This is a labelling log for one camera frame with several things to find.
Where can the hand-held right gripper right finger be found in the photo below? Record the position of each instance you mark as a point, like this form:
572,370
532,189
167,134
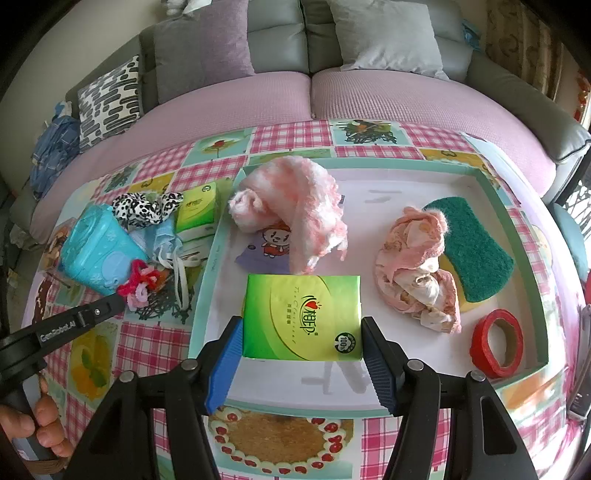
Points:
378,364

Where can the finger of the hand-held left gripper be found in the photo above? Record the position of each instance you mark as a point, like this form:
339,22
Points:
104,309

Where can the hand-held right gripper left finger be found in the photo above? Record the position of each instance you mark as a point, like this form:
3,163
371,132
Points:
226,364

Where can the teal plastic house-shaped box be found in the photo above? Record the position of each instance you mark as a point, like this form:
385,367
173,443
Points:
97,254

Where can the blue face mask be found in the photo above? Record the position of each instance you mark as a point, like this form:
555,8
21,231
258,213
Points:
159,240

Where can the green tissue pack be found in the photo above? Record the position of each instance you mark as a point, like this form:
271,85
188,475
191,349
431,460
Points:
196,207
300,314

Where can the pink patterned cloth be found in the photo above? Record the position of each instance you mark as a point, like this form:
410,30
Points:
415,277

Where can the red tape roll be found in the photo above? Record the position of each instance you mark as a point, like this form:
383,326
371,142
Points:
480,341

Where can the leopard print scrunchie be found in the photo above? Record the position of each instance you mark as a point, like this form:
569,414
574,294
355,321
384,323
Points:
138,210

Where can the white tray with teal rim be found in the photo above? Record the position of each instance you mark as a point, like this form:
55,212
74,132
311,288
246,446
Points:
369,221

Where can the pink white fluffy cloth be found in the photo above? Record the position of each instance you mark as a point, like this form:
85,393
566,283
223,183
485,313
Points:
300,194

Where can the person's left hand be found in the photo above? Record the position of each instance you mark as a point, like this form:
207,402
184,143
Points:
46,415

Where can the purple cartoon snack packet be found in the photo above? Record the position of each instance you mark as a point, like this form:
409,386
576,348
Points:
268,249

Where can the yellow green scouring sponge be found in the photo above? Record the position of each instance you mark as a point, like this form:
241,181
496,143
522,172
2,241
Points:
475,249

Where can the black white patterned cushion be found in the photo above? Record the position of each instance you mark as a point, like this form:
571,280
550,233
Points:
108,106

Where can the purple sofa seat cover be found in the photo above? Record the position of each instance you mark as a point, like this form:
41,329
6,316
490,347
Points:
207,101
415,101

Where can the dark wicker chair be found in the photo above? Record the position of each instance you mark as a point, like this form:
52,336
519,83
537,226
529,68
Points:
575,198

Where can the purple cushion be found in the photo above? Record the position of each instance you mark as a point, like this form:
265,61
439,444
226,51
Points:
203,50

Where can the grey sofa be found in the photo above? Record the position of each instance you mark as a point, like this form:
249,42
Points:
277,41

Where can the grey cushion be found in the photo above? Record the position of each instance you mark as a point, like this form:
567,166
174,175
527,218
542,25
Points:
383,37

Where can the beige patterned curtain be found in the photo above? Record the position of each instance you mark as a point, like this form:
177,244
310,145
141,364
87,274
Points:
521,41

